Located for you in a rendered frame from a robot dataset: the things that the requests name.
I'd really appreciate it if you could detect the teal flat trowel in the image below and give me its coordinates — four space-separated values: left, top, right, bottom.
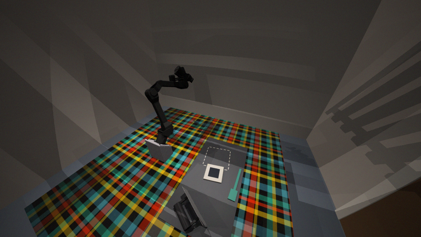
228 169 241 202

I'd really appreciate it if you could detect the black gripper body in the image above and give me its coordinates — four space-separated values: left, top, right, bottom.
169 75 179 82

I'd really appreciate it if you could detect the grey mat with plaid border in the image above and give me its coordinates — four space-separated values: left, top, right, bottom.
159 137 247 237

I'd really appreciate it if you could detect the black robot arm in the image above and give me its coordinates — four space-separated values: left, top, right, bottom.
145 66 194 145

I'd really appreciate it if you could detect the beige square tile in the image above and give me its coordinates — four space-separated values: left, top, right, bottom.
204 164 224 183

